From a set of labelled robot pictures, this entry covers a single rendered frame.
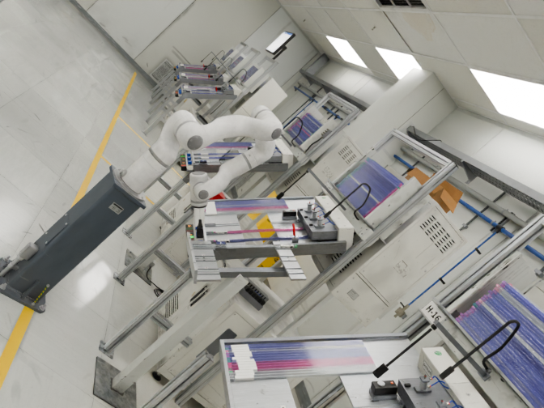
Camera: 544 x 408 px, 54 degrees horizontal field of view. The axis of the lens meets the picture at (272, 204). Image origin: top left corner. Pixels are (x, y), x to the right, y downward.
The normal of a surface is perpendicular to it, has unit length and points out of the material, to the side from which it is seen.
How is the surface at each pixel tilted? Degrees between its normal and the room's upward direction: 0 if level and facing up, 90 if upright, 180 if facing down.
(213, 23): 90
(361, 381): 45
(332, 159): 90
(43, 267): 90
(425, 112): 90
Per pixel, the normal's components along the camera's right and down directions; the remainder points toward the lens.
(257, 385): 0.07, -0.94
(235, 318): 0.18, 0.35
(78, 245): 0.33, 0.50
